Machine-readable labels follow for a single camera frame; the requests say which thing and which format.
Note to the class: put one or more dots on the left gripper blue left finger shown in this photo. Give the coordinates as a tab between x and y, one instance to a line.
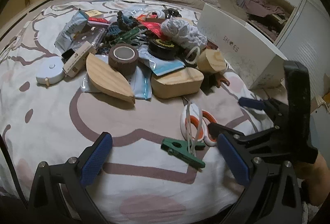
93	157

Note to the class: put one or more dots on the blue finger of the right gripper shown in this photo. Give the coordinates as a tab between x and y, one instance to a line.
251	103
216	129

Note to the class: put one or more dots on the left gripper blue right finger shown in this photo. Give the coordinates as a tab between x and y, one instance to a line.
234	161

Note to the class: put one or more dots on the orange white scissors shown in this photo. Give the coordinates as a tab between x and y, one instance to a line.
204	135

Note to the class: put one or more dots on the green clothespin with loop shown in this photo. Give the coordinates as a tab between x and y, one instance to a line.
186	150

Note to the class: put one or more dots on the small black box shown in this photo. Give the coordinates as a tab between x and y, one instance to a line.
67	54

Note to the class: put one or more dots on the white cardboard shoe box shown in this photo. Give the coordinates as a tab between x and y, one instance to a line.
257	61

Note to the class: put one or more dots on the brown leather cutout piece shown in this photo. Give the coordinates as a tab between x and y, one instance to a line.
217	79

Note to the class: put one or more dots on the rounded wooden block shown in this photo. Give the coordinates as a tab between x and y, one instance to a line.
175	84

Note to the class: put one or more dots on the patterned cartoon blanket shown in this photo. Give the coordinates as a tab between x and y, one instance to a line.
139	183

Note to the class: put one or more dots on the white louvered closet door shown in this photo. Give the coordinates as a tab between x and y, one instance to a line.
307	40

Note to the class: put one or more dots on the pile of clothes in closet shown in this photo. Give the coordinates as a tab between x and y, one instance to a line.
266	16

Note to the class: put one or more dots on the black yellow tape roll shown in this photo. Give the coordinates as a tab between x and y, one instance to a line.
165	50

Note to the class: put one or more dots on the leaf shaped wooden block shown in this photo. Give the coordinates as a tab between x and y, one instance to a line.
107	80

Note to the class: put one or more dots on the white crochet yarn bundle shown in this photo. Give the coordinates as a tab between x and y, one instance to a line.
182	33

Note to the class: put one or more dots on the white round tape measure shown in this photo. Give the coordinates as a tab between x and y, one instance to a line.
50	73

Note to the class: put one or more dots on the brown tape roll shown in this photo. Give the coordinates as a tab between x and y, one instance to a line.
123	58

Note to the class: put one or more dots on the black hair claw clip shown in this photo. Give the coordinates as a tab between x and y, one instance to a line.
169	13

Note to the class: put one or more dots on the red booklet packet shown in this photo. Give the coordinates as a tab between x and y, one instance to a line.
98	21

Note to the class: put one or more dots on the small yellow card box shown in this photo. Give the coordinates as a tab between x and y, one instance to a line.
93	14

